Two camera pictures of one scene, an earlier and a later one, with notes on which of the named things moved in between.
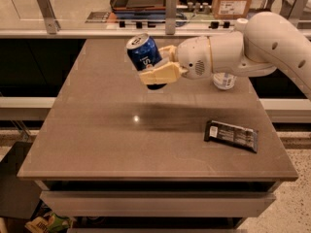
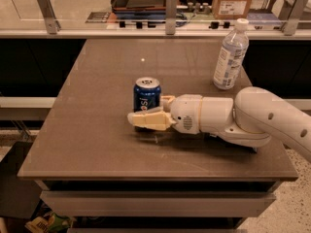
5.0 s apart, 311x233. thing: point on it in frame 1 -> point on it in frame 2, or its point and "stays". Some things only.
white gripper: [192, 57] -> [185, 113]
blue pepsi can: [142, 52] -> [147, 93]
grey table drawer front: [157, 204] stays
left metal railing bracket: [51, 24] stays
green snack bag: [51, 222] stays
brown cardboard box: [232, 1] stays
